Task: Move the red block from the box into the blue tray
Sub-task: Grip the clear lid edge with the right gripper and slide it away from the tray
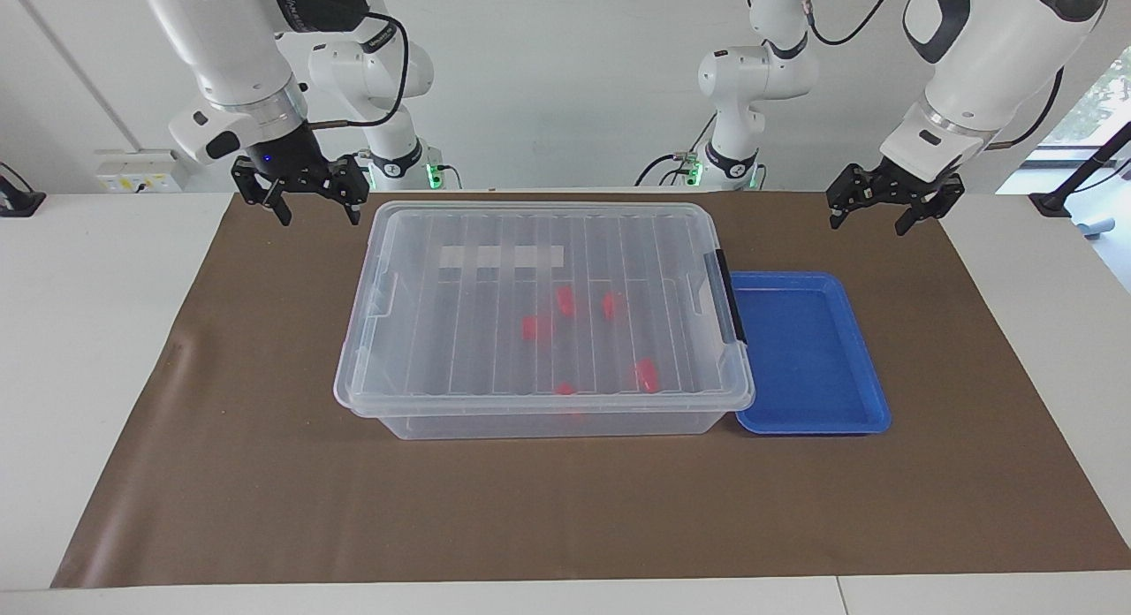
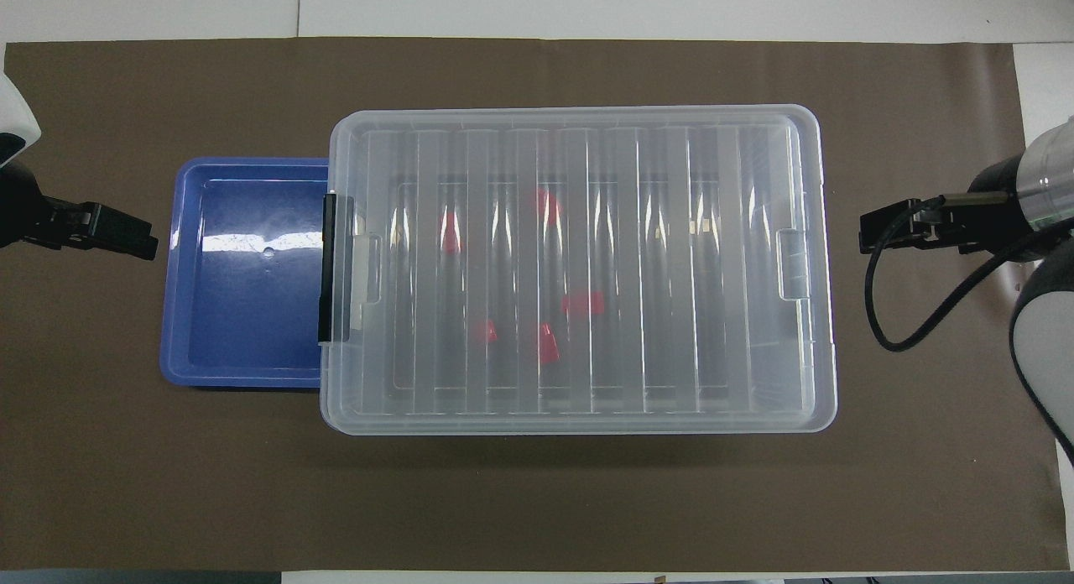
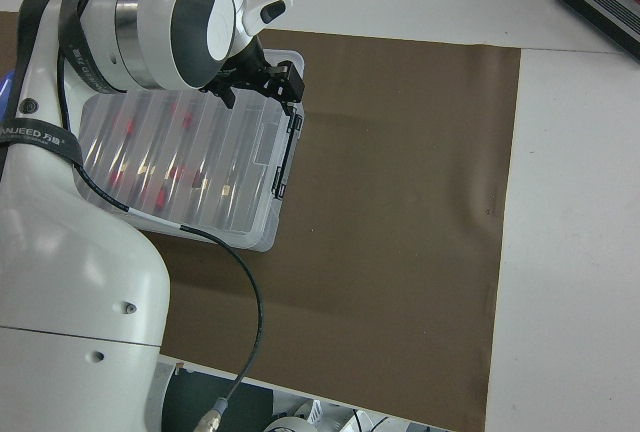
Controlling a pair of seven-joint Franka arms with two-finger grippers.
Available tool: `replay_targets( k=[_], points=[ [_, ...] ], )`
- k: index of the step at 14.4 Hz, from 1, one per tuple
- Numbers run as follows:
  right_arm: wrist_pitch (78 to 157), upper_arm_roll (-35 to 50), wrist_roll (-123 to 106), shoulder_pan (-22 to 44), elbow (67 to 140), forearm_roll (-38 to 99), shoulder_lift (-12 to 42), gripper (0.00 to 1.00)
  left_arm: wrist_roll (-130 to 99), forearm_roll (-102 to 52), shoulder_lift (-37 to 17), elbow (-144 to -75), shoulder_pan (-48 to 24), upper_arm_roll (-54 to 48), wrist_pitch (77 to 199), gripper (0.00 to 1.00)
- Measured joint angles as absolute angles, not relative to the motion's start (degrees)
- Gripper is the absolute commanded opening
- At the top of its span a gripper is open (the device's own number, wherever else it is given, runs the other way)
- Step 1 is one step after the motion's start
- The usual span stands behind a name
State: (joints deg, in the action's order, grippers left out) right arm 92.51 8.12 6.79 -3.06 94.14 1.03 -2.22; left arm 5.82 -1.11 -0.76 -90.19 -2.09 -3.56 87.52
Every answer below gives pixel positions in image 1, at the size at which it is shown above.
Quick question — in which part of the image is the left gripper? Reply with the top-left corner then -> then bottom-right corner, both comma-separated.
825,151 -> 967,238

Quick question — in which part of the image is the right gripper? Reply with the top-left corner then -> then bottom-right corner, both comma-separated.
231,120 -> 371,228

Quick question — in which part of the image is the blue plastic tray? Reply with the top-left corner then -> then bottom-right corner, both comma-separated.
730,271 -> 892,437

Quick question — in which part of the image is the clear plastic storage box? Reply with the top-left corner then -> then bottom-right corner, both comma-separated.
349,200 -> 750,442

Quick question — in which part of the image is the white power strip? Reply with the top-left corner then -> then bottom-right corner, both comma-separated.
95,150 -> 185,194

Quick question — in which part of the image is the black stand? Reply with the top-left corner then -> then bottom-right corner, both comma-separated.
0,162 -> 47,219
1029,120 -> 1131,219

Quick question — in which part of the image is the black cable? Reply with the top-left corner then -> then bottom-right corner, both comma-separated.
634,151 -> 708,188
305,11 -> 411,131
984,65 -> 1065,151
794,0 -> 905,48

